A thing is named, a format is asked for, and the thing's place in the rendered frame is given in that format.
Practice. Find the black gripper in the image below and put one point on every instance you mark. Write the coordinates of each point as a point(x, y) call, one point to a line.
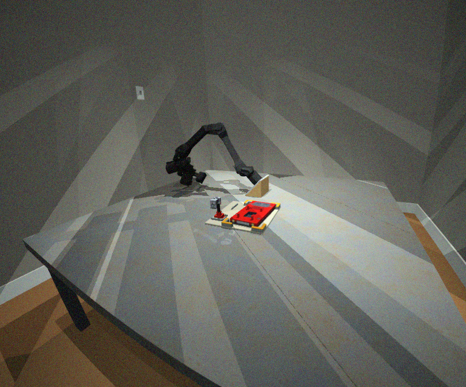
point(199, 176)

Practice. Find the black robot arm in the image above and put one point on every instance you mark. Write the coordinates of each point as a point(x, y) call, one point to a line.
point(184, 150)

